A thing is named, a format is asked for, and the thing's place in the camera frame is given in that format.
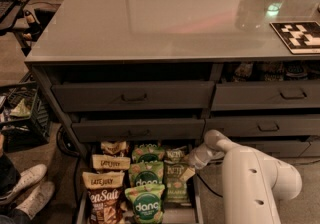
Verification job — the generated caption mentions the front green Dang chip bag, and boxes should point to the front green Dang chip bag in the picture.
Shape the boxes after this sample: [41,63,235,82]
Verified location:
[125,184,165,224]

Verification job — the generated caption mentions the late july chip bag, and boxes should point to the late july chip bag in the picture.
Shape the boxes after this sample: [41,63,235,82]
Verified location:
[92,154,131,171]
[82,172,124,224]
[101,141,129,157]

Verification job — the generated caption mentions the upper white sneaker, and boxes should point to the upper white sneaker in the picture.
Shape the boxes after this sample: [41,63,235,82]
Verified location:
[0,164,47,205]

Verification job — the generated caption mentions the dark grey drawer cabinet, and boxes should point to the dark grey drawer cabinet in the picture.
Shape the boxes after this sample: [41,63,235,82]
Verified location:
[26,0,320,224]

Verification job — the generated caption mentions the green dang chip bag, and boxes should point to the green dang chip bag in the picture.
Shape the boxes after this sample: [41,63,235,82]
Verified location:
[132,144,165,163]
[128,162,164,187]
[125,184,165,224]

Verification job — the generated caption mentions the top left drawer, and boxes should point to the top left drawer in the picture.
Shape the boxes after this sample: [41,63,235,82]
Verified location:
[51,81,214,112]

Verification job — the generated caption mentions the front Late July chip bag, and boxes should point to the front Late July chip bag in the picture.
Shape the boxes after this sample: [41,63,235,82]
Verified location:
[82,172,124,224]

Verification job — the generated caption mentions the white sneaker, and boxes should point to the white sneaker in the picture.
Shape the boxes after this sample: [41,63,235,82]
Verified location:
[16,181,55,220]
[0,164,47,205]

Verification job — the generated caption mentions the green jalapeno Kettle chip bag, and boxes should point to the green jalapeno Kettle chip bag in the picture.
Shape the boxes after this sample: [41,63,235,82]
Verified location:
[164,163,190,203]

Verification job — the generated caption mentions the middle Late July chip bag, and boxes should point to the middle Late July chip bag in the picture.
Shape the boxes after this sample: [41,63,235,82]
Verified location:
[92,154,131,171]

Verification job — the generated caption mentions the black plastic crate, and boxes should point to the black plastic crate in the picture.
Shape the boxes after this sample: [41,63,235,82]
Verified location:
[0,82,51,152]

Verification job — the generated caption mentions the middle left drawer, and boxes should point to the middle left drawer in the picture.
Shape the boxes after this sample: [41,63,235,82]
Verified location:
[72,118,205,142]

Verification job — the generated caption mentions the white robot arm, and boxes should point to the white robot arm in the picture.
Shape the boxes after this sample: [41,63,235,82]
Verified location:
[187,130,302,224]

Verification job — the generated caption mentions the black white fiducial marker board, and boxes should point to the black white fiducial marker board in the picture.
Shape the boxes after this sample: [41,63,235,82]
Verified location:
[270,21,320,54]

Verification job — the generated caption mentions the top right drawer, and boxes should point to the top right drawer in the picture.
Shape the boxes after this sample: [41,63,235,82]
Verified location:
[212,80,320,111]

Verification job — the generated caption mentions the rear green Kettle chip bag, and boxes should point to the rear green Kettle chip bag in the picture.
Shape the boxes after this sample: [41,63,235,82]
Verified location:
[165,146,187,162]

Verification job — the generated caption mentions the lower white sneaker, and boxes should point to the lower white sneaker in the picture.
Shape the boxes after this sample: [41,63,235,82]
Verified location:
[16,181,55,220]

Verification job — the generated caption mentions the black power cable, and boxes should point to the black power cable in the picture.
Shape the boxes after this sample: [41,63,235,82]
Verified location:
[195,158,320,199]

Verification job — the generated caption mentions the middle right drawer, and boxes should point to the middle right drawer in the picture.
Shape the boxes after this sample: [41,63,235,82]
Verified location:
[205,114,320,137]

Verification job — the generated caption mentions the rear Late July chip bag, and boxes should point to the rear Late July chip bag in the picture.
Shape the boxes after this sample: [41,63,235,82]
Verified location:
[101,141,129,157]

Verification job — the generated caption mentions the middle green Dang chip bag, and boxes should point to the middle green Dang chip bag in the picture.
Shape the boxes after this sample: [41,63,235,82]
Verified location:
[128,162,164,187]

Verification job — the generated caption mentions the rear green Dang chip bag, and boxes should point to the rear green Dang chip bag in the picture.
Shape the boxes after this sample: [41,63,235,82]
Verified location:
[132,144,165,163]

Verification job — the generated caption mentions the open bottom left drawer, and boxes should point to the open bottom left drawer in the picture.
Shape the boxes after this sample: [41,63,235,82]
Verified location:
[75,141,203,224]

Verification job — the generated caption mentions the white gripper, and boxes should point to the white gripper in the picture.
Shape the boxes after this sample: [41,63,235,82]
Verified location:
[179,144,224,182]

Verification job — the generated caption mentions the snack bags in top drawer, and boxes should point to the snack bags in top drawer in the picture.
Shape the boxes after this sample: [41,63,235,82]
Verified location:
[227,61,320,82]

